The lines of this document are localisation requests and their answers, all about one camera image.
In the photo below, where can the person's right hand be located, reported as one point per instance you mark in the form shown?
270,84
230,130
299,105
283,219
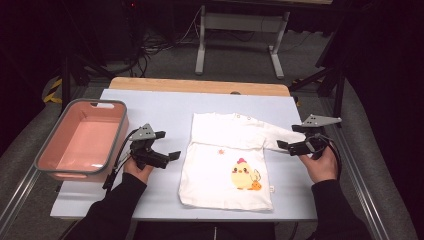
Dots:
321,168

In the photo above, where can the wooden table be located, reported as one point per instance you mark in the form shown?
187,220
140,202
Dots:
200,86

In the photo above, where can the white child's shirt chick print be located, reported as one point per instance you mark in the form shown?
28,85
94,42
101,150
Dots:
213,186

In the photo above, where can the yellow black striped tape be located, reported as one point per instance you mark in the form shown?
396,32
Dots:
53,90

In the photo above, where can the grey metal desk frame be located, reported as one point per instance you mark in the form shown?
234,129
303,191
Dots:
240,21

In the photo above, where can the person's torso dark clothing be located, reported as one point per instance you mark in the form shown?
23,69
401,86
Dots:
206,231

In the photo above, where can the person's left hand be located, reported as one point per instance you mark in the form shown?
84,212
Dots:
140,171

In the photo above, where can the pink basket with grey rim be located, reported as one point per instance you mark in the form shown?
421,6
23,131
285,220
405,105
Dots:
83,140

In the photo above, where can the white board table cover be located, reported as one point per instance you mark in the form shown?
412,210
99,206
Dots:
156,110

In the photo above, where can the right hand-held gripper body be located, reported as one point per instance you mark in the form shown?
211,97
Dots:
320,120

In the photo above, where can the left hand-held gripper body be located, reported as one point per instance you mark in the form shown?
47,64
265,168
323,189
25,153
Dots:
143,133

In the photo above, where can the black metal stand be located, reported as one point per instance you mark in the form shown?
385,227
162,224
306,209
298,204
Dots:
66,83
338,93

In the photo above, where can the aluminium rail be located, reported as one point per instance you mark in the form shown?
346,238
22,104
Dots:
20,200
360,186

